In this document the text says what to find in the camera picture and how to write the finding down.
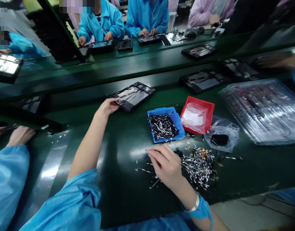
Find black rounded device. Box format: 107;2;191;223
184;27;205;38

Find clear bag of white sheets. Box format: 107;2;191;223
181;102;209;134

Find heap of cables in bin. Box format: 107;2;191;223
148;112;180;142

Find stack of black trays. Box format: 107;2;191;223
27;9;78;64

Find black flat strip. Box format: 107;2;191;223
161;34;172;47

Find red plastic bin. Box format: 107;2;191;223
180;96;215;135

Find person's right hand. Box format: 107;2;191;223
147;144;187;191

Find dark green frame post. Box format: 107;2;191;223
37;0;86;64

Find clear bag with black part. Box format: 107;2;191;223
204;115;240;153

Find blue plastic bin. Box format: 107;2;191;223
147;107;185;144

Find person's left hand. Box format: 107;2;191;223
95;98;121;119

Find scattered white paper scraps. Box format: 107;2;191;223
40;124;67;145

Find stack of clear plastic trays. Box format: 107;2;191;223
218;78;295;146

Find loose pile of small cables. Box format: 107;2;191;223
175;145;224;191

